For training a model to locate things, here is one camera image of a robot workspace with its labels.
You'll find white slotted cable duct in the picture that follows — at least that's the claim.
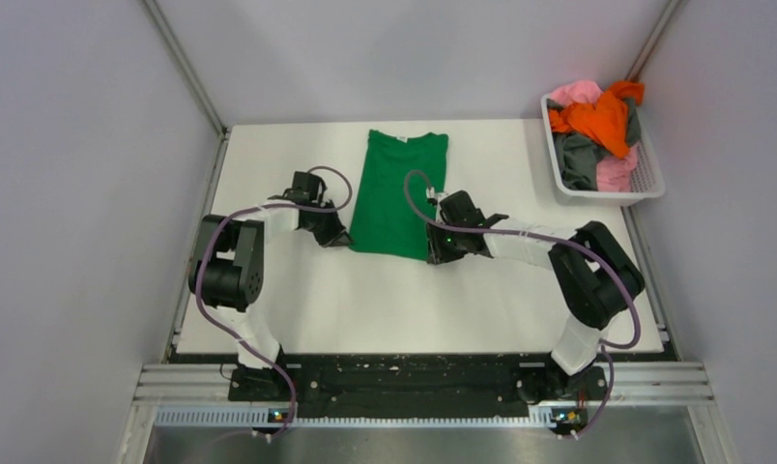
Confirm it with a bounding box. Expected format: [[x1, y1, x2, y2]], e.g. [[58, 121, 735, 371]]
[[155, 406, 555, 429]]

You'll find aluminium frame rail left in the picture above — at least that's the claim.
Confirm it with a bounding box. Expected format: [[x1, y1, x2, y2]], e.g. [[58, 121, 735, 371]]
[[141, 0, 230, 360]]

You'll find aluminium frame rail right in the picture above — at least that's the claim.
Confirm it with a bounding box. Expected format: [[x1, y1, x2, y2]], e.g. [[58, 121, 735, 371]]
[[625, 0, 689, 82]]

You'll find green t-shirt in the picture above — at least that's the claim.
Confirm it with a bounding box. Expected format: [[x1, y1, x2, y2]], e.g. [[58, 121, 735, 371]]
[[350, 130, 449, 261]]

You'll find aluminium frame rail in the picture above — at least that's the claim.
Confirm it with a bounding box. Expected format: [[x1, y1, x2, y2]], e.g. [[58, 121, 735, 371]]
[[141, 0, 230, 360], [625, 0, 689, 82]]

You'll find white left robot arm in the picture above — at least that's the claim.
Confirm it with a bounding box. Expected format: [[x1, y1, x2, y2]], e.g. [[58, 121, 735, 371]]
[[188, 166, 354, 400]]

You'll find pink t-shirt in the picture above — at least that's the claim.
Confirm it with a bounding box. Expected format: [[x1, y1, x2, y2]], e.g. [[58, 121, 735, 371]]
[[549, 79, 640, 193]]

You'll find aluminium front rail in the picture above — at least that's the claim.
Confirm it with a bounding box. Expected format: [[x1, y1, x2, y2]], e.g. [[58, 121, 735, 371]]
[[133, 359, 714, 405]]

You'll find grey t-shirt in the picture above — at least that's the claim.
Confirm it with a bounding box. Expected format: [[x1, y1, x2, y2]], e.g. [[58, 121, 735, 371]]
[[545, 96, 643, 191]]

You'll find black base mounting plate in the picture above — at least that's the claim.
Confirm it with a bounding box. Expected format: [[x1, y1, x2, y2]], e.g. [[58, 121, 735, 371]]
[[228, 354, 607, 420]]

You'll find orange t-shirt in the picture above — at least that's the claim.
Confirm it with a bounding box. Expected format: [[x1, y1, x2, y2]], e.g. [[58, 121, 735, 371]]
[[548, 80, 645, 159]]

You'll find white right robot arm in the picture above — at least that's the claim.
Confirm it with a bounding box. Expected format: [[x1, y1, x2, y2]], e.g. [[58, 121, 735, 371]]
[[426, 188, 646, 398]]

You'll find white laundry basket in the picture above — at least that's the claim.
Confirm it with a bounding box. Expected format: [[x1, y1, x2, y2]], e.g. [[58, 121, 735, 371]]
[[540, 92, 665, 207]]

